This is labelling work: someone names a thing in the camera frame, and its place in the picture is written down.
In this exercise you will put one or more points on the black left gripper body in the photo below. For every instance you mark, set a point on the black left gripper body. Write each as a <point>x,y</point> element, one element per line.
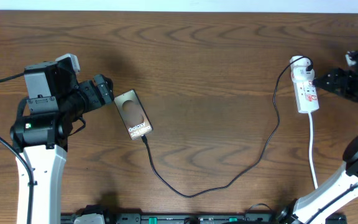
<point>89,95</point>

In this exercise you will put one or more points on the Samsung Galaxy smartphone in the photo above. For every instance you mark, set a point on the Samsung Galaxy smartphone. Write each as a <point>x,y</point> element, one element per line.
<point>133,114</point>

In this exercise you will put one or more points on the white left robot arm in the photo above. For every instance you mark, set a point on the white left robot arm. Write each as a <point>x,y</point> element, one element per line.
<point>40,133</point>

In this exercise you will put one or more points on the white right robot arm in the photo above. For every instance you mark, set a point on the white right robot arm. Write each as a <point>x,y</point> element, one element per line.
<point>342,186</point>

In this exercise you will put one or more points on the white USB charger adapter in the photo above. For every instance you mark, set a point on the white USB charger adapter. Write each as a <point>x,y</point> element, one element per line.
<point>300,74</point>

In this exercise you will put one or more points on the white power strip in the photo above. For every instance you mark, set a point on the white power strip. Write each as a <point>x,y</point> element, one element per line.
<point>305,92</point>

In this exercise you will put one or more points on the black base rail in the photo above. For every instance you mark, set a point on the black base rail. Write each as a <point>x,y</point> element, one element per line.
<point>99,214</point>

